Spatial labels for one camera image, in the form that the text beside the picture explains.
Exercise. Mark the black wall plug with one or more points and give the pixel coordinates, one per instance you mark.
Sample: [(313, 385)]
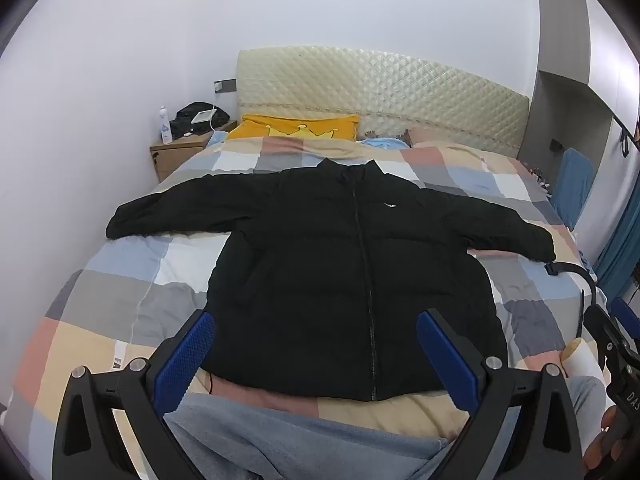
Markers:
[(557, 145)]

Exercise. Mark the wooden nightstand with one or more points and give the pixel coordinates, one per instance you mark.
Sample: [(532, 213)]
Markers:
[(172, 157)]

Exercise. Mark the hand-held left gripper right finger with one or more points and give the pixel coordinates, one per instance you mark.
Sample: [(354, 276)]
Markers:
[(446, 362)]

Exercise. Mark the checkered pastel blanket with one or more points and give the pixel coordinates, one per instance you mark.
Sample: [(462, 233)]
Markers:
[(125, 260)]

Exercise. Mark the grey wall cabinet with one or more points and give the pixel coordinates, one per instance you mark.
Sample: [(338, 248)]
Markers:
[(555, 110)]

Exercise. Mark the yellow crown pillow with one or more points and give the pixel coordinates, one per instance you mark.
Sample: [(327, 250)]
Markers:
[(280, 125)]

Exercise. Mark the black bag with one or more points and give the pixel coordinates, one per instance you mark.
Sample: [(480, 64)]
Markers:
[(180, 125)]

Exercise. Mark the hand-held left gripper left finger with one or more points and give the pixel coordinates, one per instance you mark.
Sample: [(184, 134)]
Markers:
[(184, 362)]

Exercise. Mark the person's right hand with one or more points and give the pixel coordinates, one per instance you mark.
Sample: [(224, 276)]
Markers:
[(597, 452)]

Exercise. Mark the person's grey pants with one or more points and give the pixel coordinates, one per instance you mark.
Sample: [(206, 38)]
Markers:
[(300, 445)]

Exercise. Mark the white flat device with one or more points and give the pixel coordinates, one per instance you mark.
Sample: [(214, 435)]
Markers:
[(204, 116)]

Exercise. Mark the black puffer jacket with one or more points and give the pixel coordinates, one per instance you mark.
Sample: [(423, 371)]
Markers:
[(310, 260)]

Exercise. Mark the blue chair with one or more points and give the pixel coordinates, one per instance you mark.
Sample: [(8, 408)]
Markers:
[(572, 190)]

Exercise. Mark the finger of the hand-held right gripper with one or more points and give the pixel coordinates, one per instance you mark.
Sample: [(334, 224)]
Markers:
[(627, 312)]

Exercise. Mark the grey wall outlet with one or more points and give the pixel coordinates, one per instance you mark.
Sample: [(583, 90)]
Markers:
[(226, 86)]

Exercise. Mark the blue curtain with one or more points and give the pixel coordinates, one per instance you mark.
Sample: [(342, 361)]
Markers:
[(617, 260)]

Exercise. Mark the white ribbed cloth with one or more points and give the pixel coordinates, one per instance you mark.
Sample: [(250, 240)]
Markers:
[(582, 357)]

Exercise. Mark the white plastic bottle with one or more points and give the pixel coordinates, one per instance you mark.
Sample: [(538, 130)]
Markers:
[(165, 130)]

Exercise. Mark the light blue pillow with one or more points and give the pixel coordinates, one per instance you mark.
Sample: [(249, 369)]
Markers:
[(385, 143)]

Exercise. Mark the cream quilted headboard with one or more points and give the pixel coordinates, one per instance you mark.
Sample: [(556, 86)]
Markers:
[(375, 90)]

